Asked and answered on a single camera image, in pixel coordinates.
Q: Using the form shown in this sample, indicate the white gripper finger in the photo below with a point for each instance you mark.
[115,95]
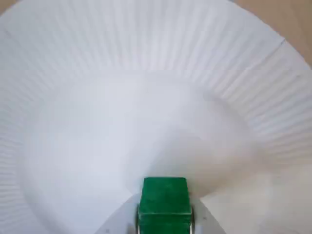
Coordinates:
[122,217]
[207,219]

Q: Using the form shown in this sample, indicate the green cube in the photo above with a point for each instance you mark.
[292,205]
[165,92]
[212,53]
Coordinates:
[164,202]

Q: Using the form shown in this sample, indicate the white paper plate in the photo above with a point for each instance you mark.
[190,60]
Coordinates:
[122,97]

